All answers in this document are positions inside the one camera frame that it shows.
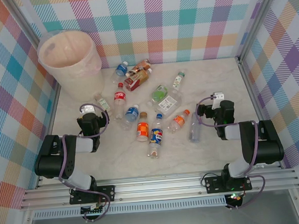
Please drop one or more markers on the red and gold drink carton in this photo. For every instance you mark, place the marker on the red and gold drink carton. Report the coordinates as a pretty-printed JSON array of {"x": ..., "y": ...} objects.
[{"x": 134, "y": 84}]

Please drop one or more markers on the blue label white cap bottle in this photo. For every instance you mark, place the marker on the blue label white cap bottle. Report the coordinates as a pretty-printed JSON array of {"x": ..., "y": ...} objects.
[{"x": 120, "y": 69}]

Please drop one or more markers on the small green white label bottle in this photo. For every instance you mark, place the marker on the small green white label bottle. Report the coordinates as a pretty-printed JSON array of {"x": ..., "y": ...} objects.
[{"x": 103, "y": 103}]

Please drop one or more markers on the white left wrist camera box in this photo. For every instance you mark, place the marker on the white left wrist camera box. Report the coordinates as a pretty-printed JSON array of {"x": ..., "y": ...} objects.
[{"x": 88, "y": 108}]

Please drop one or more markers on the green cap white label bottle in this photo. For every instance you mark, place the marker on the green cap white label bottle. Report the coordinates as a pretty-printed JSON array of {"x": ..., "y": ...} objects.
[{"x": 178, "y": 81}]

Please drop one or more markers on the aluminium frame post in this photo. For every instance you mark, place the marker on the aluminium frame post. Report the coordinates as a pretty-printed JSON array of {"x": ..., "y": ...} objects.
[
  {"x": 259, "y": 19},
  {"x": 20, "y": 16}
]

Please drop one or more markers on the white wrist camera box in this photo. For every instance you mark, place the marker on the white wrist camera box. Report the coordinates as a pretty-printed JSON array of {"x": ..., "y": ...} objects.
[
  {"x": 218, "y": 98},
  {"x": 88, "y": 108}
]

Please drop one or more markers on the tan drink white cap bottle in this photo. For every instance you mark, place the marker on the tan drink white cap bottle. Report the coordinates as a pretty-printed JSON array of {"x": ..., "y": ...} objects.
[{"x": 148, "y": 71}]

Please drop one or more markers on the green label plastic bottle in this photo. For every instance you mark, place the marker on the green label plastic bottle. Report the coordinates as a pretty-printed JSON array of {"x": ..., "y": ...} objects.
[{"x": 159, "y": 93}]

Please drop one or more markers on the clear square white label bottle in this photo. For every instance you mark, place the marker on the clear square white label bottle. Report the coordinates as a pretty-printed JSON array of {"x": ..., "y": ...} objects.
[{"x": 167, "y": 104}]

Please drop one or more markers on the brown label plastic bottle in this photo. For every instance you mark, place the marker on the brown label plastic bottle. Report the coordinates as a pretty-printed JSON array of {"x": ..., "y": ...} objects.
[{"x": 142, "y": 65}]

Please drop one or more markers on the small black controller board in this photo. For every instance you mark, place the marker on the small black controller board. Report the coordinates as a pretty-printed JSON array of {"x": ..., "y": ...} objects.
[
  {"x": 93, "y": 211},
  {"x": 235, "y": 199}
]

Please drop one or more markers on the orange label gold cap bottle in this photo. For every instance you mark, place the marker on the orange label gold cap bottle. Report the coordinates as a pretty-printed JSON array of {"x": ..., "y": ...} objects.
[{"x": 142, "y": 129}]

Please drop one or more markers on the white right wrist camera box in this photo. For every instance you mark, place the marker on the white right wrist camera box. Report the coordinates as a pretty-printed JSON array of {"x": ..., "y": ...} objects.
[{"x": 218, "y": 98}]

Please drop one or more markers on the aluminium mounting rail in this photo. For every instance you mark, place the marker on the aluminium mounting rail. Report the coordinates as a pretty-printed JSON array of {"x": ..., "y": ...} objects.
[{"x": 157, "y": 188}]

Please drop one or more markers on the blue yellow label cola bottle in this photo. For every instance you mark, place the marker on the blue yellow label cola bottle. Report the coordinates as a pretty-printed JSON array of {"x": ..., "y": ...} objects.
[{"x": 156, "y": 135}]

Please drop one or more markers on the red label cola bottle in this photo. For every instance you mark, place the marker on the red label cola bottle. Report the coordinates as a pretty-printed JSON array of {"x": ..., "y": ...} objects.
[{"x": 119, "y": 97}]

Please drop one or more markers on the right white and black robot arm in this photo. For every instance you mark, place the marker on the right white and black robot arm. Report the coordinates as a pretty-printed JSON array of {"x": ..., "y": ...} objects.
[{"x": 267, "y": 150}]

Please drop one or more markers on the clear purple tinted bottle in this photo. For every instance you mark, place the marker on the clear purple tinted bottle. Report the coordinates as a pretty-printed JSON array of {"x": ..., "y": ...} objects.
[{"x": 195, "y": 130}]

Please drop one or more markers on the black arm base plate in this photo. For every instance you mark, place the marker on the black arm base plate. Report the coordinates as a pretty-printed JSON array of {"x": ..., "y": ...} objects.
[
  {"x": 107, "y": 193},
  {"x": 212, "y": 185}
]

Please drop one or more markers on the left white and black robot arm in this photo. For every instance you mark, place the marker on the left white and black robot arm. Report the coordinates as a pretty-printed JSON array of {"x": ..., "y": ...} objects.
[{"x": 53, "y": 165}]

